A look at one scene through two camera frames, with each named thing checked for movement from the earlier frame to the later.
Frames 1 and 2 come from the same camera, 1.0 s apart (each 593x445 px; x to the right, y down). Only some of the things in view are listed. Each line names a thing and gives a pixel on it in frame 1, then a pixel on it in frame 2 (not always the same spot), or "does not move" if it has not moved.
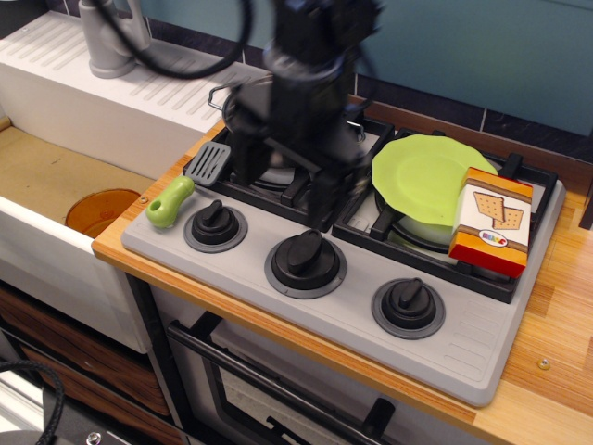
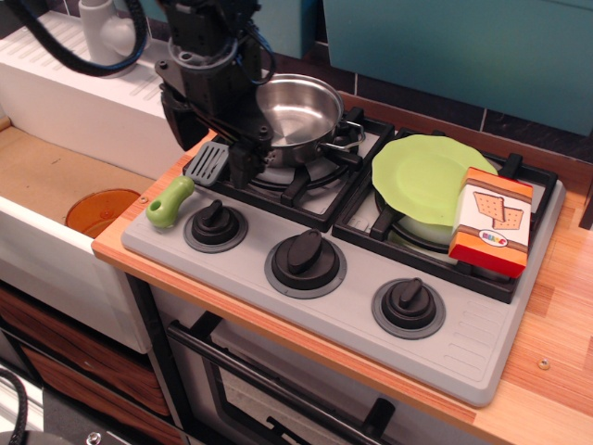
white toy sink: x=75 y=148 does not move
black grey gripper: x=304 y=106 to x=223 y=84
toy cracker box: x=492 y=221 does not move
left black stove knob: x=216 y=228 does not move
